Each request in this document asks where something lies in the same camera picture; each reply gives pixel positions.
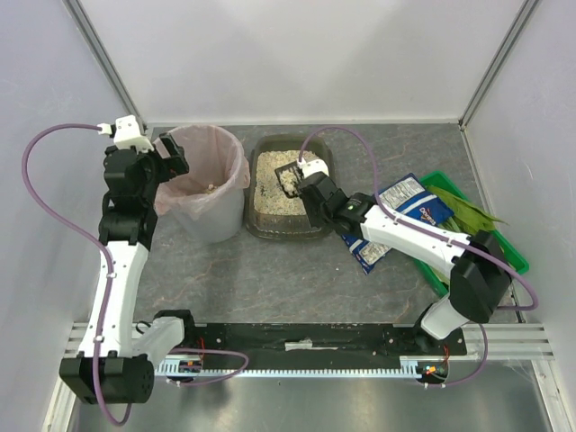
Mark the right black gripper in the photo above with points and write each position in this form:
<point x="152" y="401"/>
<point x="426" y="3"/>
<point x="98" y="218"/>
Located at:
<point x="310" y="187"/>

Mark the grey slotted cable duct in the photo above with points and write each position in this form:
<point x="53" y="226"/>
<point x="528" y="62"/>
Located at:
<point x="179" y="367"/>

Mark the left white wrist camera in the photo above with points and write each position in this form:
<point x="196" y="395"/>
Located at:
<point x="127" y="133"/>

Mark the black litter scoop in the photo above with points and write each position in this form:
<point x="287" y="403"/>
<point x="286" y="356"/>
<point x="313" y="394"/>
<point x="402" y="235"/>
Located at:
<point x="291" y="167"/>

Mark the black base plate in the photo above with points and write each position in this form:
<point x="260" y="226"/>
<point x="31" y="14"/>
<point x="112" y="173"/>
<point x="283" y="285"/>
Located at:
<point x="319" y="346"/>

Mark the grey litter box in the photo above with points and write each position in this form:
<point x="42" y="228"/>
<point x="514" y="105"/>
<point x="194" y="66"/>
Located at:
<point x="269" y="214"/>

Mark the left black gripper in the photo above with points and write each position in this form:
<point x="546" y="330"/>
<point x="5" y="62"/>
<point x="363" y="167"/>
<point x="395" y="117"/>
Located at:
<point x="166" y="155"/>

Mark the blue Doritos chip bag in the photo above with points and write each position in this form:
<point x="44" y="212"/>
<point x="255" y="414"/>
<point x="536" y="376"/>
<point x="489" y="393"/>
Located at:
<point x="413" y="208"/>

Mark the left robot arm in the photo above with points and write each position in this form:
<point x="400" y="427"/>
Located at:
<point x="111" y="365"/>

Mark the green leafy vegetable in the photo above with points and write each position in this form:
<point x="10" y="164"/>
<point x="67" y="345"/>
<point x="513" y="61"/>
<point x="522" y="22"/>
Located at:
<point x="467" y="217"/>

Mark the grey bin with pink bag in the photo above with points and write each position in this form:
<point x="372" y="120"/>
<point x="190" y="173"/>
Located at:
<point x="209" y="200"/>

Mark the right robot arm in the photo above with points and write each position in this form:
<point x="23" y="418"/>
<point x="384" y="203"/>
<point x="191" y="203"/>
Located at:
<point x="477" y="283"/>

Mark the litter clump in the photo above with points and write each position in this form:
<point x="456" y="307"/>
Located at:
<point x="288" y="182"/>

